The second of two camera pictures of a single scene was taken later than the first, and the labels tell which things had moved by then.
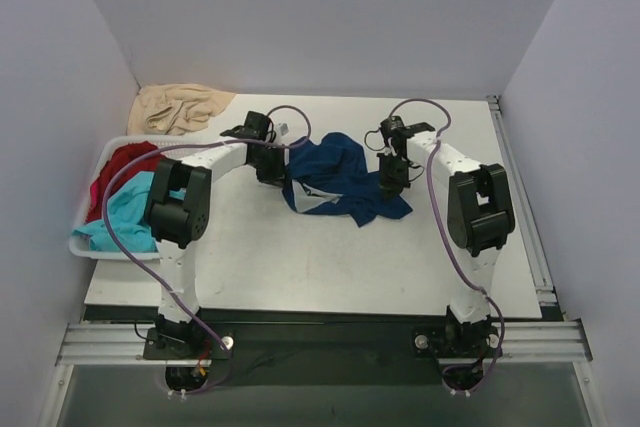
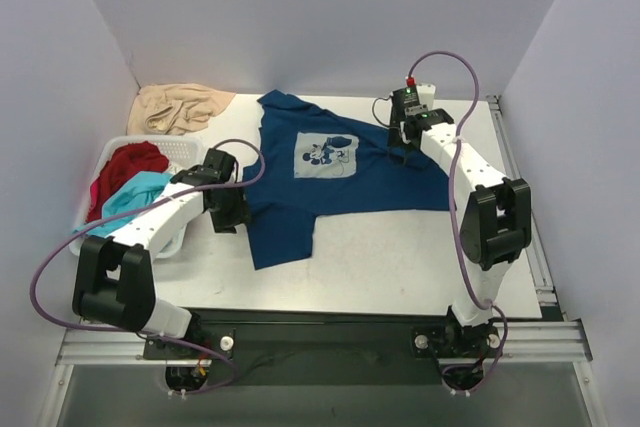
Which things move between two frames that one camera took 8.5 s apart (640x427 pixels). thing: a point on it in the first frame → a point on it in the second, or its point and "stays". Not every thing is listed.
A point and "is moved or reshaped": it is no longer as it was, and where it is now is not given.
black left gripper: (273, 172) → (232, 217)
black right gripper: (392, 179) → (397, 142)
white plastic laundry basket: (82, 247) stays
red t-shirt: (120, 155) stays
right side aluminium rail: (546, 301) stays
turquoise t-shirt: (127, 213) stays
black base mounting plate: (301, 348) stays
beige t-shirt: (168, 109) stays
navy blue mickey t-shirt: (328, 174) is moved or reshaped
